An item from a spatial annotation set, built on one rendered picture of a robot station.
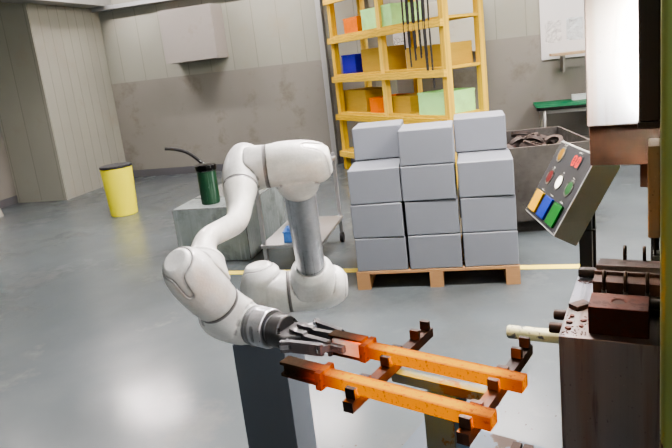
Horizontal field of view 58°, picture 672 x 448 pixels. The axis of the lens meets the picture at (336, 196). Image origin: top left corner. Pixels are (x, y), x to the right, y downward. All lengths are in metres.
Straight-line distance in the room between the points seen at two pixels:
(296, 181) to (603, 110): 0.86
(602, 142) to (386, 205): 2.73
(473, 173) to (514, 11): 5.35
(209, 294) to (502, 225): 3.00
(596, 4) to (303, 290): 1.33
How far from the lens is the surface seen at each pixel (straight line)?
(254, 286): 2.22
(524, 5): 9.15
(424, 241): 4.13
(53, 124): 9.84
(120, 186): 7.85
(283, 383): 2.32
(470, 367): 1.13
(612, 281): 1.58
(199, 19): 9.78
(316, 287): 2.17
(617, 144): 1.48
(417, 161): 4.01
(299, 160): 1.77
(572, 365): 1.51
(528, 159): 5.13
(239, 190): 1.72
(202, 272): 1.30
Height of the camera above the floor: 1.56
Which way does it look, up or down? 12 degrees down
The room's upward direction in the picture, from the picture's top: 7 degrees counter-clockwise
